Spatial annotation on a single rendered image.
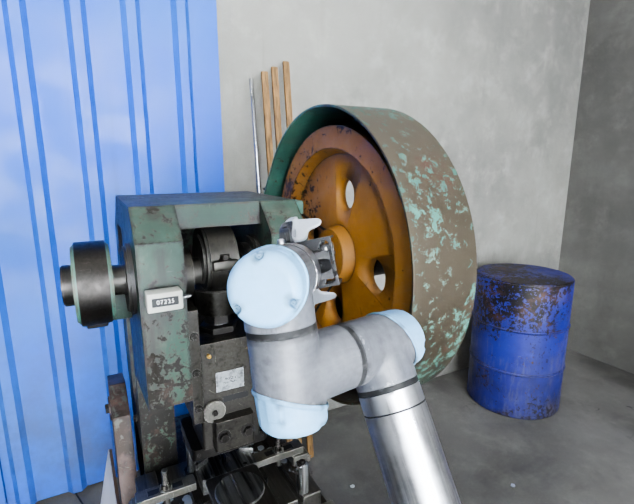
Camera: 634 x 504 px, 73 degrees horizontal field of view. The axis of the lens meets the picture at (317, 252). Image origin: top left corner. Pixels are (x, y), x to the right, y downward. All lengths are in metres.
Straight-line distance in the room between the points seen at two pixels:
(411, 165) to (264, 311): 0.63
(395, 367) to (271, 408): 0.15
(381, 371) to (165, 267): 0.58
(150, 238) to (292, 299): 0.58
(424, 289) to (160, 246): 0.55
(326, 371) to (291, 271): 0.12
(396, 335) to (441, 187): 0.52
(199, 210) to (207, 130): 1.25
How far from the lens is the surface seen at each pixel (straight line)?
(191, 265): 1.04
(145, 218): 0.98
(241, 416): 1.16
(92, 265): 0.99
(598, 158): 4.09
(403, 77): 2.88
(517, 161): 3.64
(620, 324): 4.13
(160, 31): 2.27
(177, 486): 1.34
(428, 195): 0.94
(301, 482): 1.32
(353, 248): 1.18
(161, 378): 1.03
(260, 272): 0.40
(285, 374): 0.43
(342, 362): 0.47
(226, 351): 1.10
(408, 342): 0.53
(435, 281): 0.92
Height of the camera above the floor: 1.59
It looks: 12 degrees down
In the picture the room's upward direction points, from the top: straight up
